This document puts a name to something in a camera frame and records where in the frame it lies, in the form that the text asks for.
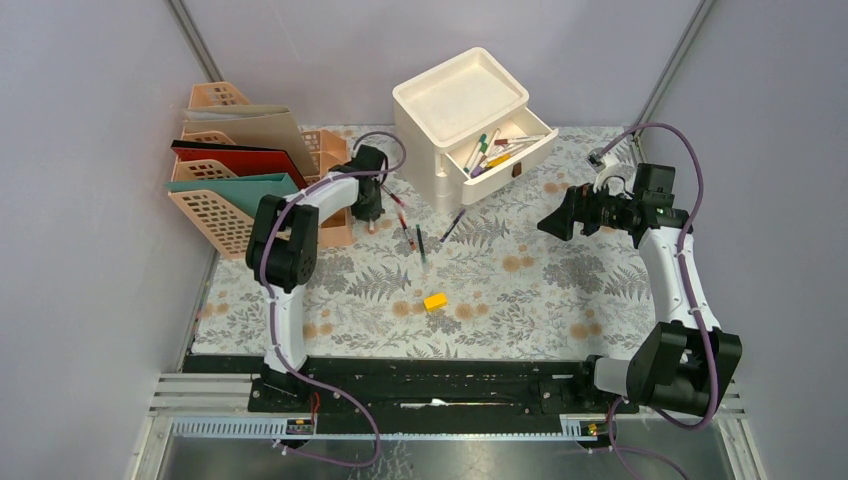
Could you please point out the blue pen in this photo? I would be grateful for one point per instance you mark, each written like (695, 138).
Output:
(453, 225)

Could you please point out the teal folder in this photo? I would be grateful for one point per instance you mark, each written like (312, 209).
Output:
(243, 193)

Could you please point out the red ring binder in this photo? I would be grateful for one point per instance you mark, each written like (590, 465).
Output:
(201, 161)

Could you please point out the floral table mat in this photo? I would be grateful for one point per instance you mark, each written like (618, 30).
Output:
(513, 291)

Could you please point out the aluminium corner frame post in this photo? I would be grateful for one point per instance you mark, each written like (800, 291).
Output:
(195, 40)

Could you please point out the yellow capped white marker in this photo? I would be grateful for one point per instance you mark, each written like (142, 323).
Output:
(499, 160)

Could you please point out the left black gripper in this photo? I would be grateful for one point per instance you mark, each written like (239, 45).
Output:
(373, 211)

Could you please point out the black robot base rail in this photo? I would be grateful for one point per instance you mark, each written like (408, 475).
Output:
(419, 396)

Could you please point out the plain white marker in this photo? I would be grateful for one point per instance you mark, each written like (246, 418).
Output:
(513, 149)

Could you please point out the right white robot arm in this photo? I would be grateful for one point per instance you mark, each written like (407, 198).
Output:
(687, 361)

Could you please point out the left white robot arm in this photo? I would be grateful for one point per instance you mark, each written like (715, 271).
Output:
(283, 247)

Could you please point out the white top drawer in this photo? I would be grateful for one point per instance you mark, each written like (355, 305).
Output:
(466, 190)

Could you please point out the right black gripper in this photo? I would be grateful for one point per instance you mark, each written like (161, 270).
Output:
(578, 206)

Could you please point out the peach plastic file organizer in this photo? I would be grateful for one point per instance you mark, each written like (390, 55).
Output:
(225, 226)

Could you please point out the beige notebook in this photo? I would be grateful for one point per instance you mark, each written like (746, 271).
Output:
(268, 126)

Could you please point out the orange clear pen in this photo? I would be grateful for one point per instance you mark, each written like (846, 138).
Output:
(406, 230)

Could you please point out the white three-drawer cabinet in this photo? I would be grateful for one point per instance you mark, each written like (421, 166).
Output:
(447, 107)

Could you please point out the clear green pen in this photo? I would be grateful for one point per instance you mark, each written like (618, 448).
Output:
(421, 246)

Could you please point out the dark red capped marker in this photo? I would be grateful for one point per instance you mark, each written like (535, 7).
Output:
(507, 143)

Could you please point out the yellow eraser block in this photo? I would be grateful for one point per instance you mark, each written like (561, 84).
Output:
(435, 302)

